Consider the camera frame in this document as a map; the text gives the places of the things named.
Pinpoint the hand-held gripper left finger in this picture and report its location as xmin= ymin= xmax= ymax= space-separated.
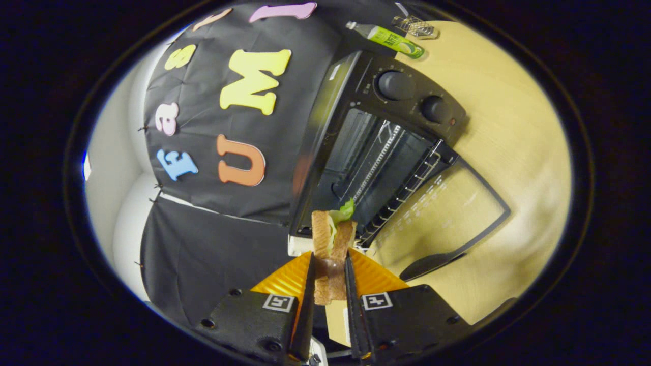
xmin=196 ymin=251 xmax=316 ymax=364

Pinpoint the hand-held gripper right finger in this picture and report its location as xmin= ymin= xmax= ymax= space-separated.
xmin=345 ymin=248 xmax=471 ymax=361

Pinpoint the toast sandwich with lettuce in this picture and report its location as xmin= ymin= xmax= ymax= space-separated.
xmin=311 ymin=198 xmax=358 ymax=306

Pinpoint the black backdrop cloth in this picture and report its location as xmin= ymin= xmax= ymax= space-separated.
xmin=140 ymin=0 xmax=407 ymax=328

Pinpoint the black toaster oven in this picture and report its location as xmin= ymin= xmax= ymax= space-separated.
xmin=289 ymin=50 xmax=512 ymax=283

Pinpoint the wire mesh utensil holder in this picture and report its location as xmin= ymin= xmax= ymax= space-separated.
xmin=392 ymin=15 xmax=439 ymax=40

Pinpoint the green drink bottle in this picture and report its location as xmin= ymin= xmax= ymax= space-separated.
xmin=346 ymin=21 xmax=425 ymax=59

